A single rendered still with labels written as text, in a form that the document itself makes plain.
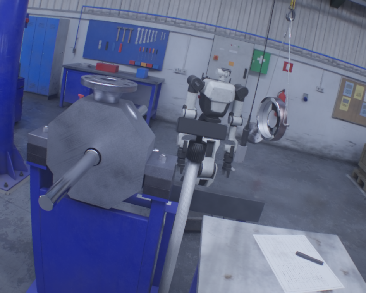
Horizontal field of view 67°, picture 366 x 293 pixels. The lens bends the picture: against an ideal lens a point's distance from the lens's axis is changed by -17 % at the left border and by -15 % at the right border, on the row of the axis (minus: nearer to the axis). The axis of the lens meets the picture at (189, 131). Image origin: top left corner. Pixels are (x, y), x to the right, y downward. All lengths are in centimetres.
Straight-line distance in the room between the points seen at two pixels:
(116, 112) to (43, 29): 582
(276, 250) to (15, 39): 282
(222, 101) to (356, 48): 492
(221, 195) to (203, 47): 494
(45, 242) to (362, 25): 695
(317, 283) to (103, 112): 113
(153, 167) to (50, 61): 575
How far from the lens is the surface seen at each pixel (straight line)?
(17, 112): 530
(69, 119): 143
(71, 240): 174
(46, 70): 701
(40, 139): 154
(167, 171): 138
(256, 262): 134
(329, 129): 712
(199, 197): 184
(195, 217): 291
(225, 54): 619
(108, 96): 138
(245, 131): 225
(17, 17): 321
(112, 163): 141
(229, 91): 276
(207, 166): 282
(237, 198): 185
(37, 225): 181
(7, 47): 321
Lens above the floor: 163
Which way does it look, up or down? 15 degrees down
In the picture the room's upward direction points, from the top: 12 degrees clockwise
